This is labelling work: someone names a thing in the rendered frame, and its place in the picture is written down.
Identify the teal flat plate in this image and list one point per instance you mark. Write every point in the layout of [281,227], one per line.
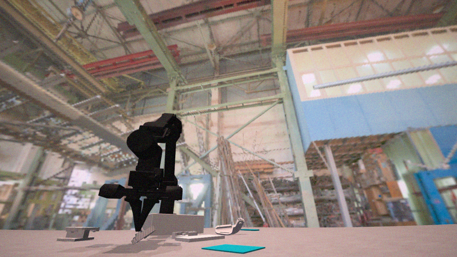
[234,248]

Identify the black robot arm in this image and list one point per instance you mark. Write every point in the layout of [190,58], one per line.
[144,144]

